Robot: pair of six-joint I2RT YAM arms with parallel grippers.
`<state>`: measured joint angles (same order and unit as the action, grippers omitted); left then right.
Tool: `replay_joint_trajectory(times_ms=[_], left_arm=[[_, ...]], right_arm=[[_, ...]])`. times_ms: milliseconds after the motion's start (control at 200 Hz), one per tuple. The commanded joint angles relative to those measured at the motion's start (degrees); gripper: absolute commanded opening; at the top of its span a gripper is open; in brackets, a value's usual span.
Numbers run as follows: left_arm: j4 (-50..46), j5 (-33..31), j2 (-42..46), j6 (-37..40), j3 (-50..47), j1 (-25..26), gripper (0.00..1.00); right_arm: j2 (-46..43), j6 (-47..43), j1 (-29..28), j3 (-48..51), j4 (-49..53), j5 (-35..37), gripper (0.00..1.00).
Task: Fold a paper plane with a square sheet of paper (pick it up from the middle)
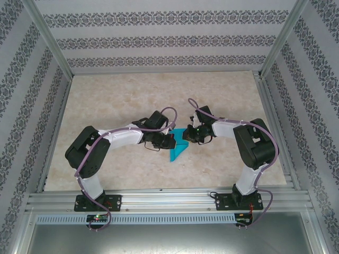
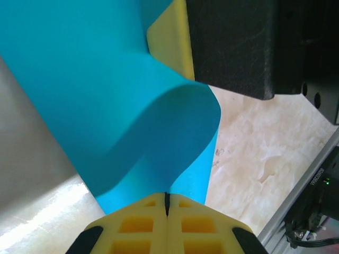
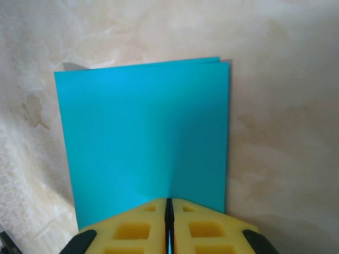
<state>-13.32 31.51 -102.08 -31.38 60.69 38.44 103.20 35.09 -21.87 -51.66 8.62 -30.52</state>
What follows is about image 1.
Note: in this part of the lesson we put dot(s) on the teal cloth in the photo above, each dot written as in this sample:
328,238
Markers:
178,152

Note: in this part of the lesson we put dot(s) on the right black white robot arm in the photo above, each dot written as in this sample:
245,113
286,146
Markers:
254,148

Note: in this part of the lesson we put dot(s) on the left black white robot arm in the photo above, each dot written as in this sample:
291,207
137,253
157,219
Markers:
87,153

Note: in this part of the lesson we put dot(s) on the grey metal sheet panel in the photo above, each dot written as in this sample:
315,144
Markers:
169,238

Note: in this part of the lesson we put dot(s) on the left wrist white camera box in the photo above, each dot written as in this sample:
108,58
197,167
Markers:
168,129

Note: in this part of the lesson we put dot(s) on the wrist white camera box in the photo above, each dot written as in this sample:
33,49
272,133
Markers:
196,120
168,129

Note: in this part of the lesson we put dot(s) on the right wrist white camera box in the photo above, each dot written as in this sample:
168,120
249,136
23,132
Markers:
196,120

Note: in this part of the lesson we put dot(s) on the aluminium mounting rail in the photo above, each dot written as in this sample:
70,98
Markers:
172,201

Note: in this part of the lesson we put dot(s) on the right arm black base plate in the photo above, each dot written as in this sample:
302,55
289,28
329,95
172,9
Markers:
221,202

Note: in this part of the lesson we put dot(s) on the aluminium side rail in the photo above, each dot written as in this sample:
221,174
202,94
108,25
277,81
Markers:
59,116
268,105

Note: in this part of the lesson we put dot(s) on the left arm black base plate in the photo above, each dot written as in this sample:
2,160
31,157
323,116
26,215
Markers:
116,202

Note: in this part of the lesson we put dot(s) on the aluminium frame post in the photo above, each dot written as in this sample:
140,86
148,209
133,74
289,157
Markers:
51,39
282,39

